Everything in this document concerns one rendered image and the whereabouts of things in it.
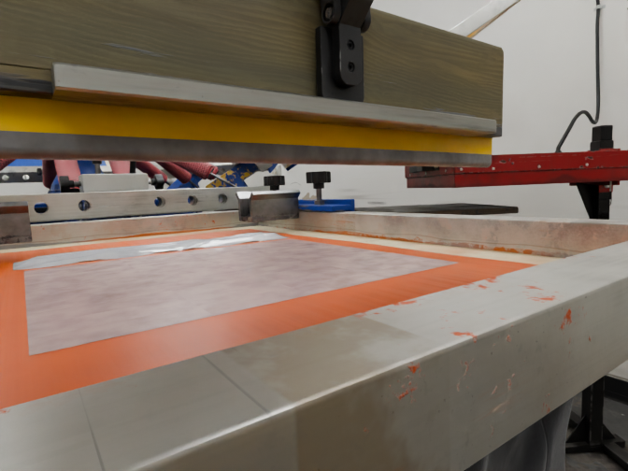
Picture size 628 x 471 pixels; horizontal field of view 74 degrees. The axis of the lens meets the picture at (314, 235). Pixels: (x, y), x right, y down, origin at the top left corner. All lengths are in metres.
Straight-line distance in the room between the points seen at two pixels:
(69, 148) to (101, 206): 0.68
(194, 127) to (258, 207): 0.51
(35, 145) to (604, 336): 0.24
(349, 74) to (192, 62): 0.09
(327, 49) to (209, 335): 0.17
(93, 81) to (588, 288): 0.21
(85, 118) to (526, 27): 2.45
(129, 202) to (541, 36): 2.12
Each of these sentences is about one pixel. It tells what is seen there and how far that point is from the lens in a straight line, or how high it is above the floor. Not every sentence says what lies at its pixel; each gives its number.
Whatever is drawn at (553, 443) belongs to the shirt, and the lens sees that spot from 0.44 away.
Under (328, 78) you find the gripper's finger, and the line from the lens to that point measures 0.26.
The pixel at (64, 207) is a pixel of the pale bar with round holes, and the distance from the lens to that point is 0.89.
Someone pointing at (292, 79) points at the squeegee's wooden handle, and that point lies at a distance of 0.25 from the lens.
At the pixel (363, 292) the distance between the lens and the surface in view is 0.31.
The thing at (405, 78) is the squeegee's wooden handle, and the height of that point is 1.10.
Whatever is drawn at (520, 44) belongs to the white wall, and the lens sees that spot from 2.57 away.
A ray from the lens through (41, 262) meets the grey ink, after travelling 0.58.
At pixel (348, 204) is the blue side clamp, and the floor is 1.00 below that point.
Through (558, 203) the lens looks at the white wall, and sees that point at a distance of 2.39.
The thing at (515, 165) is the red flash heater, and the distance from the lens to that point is 1.36.
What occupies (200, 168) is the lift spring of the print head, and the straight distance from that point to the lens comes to 1.33.
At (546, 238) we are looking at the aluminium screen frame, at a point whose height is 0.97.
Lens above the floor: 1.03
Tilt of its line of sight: 6 degrees down
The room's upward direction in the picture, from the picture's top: 2 degrees counter-clockwise
